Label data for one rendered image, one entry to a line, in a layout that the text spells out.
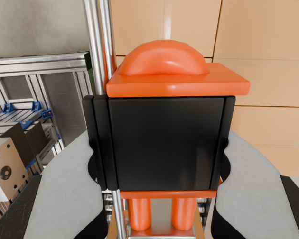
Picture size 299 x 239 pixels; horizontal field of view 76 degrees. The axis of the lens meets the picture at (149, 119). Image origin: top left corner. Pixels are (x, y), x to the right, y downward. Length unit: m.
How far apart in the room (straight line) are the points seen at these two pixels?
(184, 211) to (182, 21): 0.69
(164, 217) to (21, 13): 1.47
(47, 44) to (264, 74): 1.26
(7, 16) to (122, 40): 0.95
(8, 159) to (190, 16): 0.72
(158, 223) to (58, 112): 1.22
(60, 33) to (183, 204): 1.36
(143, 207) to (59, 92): 1.18
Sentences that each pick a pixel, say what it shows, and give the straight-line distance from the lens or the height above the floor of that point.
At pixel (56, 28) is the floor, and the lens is 1.45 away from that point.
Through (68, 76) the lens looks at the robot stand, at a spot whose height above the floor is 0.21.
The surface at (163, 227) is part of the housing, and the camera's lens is 0.20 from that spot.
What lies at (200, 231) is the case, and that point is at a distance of 0.95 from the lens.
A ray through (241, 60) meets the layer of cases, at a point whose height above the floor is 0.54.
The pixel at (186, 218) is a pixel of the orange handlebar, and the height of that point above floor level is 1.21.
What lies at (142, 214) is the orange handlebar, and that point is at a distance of 0.18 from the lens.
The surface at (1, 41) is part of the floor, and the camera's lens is 1.65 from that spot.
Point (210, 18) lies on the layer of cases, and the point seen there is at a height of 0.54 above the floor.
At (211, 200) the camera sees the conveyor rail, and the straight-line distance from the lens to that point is 1.17.
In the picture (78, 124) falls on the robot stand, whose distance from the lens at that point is 1.36.
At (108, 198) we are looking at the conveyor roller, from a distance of 1.22.
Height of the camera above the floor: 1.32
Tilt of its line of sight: 63 degrees down
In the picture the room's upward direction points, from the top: 178 degrees counter-clockwise
